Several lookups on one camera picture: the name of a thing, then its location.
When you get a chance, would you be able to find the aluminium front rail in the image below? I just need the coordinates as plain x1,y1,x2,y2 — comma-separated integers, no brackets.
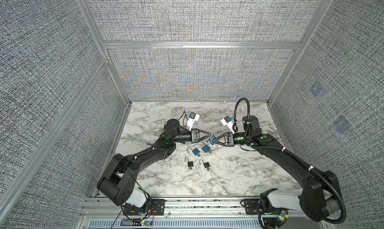
74,195,334,229

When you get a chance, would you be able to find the black corrugated cable conduit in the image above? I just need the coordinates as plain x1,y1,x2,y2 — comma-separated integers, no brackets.
233,97,347,224

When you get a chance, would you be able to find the black padlock right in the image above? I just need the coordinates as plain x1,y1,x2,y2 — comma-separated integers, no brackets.
199,160,211,171

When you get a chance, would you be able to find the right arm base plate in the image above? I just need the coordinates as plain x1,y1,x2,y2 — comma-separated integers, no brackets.
239,197,289,217

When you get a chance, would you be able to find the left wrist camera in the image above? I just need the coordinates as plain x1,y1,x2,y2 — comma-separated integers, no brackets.
187,112,200,131

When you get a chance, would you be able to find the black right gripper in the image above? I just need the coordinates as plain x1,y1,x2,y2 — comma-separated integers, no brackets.
212,132,252,148

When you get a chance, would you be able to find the black padlock left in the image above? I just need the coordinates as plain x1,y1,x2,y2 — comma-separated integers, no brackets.
185,157,194,171

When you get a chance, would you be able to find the blue padlock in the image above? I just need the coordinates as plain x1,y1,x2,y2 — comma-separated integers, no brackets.
209,136,216,146
187,147,201,157
202,143,211,153

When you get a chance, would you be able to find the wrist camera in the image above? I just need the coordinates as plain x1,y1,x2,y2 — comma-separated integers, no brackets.
221,116,238,134
187,112,200,131

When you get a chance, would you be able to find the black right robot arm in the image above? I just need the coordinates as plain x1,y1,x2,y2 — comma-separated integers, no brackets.
212,116,347,224

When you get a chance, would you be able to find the black padlock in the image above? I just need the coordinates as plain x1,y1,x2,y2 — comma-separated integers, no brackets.
199,160,211,171
185,157,194,171

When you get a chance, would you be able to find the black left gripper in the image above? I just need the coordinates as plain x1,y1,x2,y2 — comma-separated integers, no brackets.
172,129,210,145

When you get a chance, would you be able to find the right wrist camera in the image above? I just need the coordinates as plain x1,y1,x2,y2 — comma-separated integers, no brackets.
221,116,238,134

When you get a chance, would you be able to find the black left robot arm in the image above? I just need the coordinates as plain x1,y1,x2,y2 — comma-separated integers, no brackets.
97,119,213,208

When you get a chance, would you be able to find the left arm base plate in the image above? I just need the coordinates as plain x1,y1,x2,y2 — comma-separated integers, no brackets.
122,199,166,217

